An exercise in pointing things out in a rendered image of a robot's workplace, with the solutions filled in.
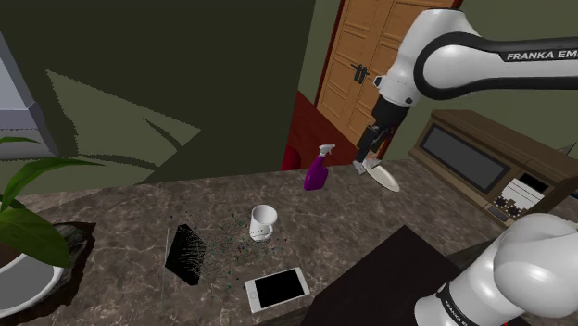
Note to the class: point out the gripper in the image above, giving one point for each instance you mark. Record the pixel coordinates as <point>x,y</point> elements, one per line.
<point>389,114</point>

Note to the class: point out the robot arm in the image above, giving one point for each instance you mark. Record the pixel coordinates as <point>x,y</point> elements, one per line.
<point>456,67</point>

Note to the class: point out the white plate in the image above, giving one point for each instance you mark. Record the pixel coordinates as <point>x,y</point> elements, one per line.
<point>384,177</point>

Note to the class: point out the red sofa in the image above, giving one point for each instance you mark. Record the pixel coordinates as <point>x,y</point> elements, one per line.
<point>311,131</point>

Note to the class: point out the purple spray bottle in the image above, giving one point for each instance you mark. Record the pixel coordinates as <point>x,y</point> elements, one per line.
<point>316,174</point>

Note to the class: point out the wooden double door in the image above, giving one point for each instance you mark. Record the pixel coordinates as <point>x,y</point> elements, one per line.
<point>352,58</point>

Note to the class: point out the brown microwave oven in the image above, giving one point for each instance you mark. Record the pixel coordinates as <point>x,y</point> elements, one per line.
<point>469,162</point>

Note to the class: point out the white mug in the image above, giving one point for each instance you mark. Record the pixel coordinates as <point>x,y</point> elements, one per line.
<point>262,221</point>

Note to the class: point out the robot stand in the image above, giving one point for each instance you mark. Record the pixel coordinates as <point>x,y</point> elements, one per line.
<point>384,280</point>

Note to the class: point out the white smartphone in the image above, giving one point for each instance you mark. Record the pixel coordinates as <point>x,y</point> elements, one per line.
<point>277,289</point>

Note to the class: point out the black flat block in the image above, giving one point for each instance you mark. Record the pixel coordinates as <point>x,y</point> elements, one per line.
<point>183,255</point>

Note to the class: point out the green plant in white pot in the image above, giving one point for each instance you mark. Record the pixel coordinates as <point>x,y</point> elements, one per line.
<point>27,234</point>

